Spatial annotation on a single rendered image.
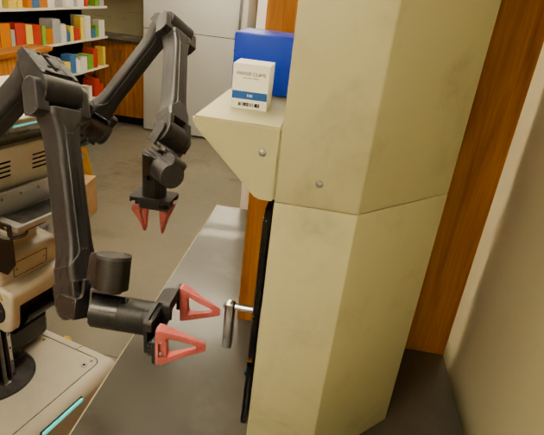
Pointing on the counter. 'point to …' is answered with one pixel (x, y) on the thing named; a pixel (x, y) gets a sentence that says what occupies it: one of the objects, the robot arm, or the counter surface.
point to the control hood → (246, 141)
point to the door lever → (231, 319)
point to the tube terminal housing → (359, 202)
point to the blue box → (267, 53)
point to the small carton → (252, 85)
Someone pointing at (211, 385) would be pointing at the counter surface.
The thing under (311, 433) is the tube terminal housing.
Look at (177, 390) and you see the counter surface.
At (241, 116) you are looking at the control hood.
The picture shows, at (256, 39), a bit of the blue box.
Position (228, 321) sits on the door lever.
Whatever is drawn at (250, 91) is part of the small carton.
